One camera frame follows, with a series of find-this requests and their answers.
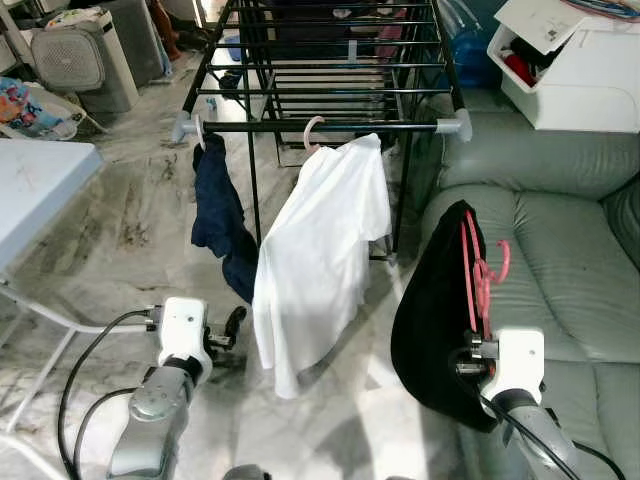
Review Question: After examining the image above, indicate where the black garment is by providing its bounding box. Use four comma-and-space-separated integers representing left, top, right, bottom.
390, 200, 501, 433

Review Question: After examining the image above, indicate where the grey robot left leg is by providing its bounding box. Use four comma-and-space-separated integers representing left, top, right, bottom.
222, 464, 273, 480

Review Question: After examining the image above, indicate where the red cloth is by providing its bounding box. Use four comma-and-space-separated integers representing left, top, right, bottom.
505, 55, 537, 87

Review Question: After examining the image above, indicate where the coral pink clothes hanger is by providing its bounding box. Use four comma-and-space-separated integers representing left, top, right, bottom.
460, 210, 512, 341

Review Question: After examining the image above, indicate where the pale pink clothes hanger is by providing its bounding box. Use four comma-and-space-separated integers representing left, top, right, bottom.
190, 113, 207, 153
303, 116, 331, 153

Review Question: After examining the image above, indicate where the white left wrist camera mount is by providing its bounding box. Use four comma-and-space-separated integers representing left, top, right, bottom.
158, 297, 212, 366

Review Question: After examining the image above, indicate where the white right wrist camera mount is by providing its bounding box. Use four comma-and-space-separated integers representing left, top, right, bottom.
487, 328, 546, 403

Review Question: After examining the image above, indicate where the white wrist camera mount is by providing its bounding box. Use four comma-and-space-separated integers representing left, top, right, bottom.
487, 328, 546, 403
158, 297, 212, 366

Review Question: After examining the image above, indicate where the black metal drying rack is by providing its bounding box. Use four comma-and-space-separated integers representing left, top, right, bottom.
172, 0, 473, 263

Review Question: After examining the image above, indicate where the navy blue garment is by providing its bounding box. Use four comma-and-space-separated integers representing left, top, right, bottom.
190, 135, 263, 304

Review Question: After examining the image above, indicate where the grey-green leather sofa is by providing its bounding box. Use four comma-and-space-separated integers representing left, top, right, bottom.
398, 92, 640, 480

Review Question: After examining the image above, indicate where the white shirt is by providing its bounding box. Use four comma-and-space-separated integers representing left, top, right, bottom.
252, 133, 393, 399

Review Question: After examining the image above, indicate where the colourful printed bag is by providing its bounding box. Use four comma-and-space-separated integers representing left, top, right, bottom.
0, 78, 86, 141

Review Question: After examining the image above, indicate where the grey air purifier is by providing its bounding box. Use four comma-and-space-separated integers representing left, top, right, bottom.
30, 8, 141, 113

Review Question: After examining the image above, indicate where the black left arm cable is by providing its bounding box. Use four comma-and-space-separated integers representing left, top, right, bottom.
57, 308, 161, 480

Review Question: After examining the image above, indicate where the white plastic storage box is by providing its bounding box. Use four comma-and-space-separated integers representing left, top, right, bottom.
487, 0, 640, 133

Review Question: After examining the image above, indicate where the blue water jug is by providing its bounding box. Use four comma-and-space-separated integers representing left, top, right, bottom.
437, 0, 501, 91

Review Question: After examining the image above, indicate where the light blue folding table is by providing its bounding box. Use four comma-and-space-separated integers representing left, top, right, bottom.
0, 138, 161, 480

